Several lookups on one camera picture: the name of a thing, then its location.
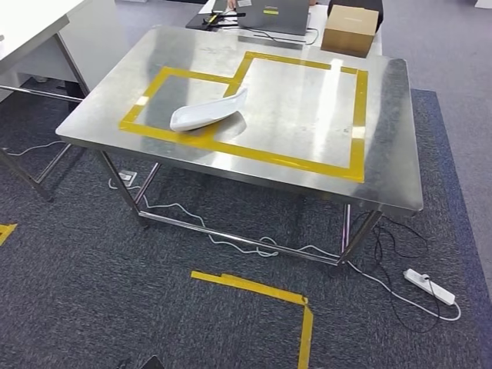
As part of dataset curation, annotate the white curved car panel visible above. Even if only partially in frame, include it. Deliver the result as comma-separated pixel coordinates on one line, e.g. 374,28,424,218
170,86,249,134

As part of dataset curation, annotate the steel workbench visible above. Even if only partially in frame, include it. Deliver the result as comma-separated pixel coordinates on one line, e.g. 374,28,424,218
55,25,424,268

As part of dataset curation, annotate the flat black device with knobs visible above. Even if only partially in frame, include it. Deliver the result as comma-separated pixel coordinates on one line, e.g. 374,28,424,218
185,11,247,32

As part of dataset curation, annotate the brown cardboard box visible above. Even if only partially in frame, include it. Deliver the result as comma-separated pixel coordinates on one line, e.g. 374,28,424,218
321,5,380,58

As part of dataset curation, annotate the white power strip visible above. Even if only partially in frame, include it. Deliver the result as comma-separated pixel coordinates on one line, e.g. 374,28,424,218
403,268,456,307

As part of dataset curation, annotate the yellow floor tape piece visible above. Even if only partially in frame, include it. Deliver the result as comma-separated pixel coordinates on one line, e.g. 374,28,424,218
0,223,18,247

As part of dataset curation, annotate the white desk with metal legs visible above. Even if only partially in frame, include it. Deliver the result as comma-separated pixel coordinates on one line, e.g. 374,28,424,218
0,0,129,202

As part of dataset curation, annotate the black floor cable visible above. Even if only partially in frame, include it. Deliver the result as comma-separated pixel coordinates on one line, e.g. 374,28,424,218
349,211,441,334

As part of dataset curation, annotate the white floor cable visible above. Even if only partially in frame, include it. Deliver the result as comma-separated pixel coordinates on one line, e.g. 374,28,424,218
107,178,462,323
0,141,66,158

